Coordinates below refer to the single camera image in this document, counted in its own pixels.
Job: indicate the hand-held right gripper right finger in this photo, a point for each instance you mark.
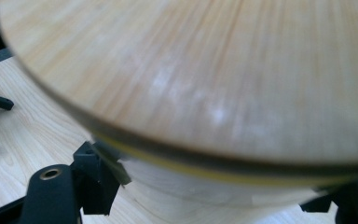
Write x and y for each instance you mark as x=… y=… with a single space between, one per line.
x=354 y=199

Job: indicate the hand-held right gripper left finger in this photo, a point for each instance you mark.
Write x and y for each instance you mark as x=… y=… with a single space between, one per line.
x=96 y=180

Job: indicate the wooden cylinder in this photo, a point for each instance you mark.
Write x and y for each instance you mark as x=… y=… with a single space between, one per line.
x=199 y=77

